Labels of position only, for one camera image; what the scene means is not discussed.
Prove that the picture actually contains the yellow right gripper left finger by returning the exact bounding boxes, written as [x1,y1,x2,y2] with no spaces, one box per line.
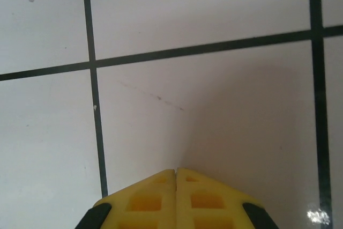
[77,169,176,229]

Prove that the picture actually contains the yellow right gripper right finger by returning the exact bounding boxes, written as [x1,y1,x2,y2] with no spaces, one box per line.
[176,167,279,229]

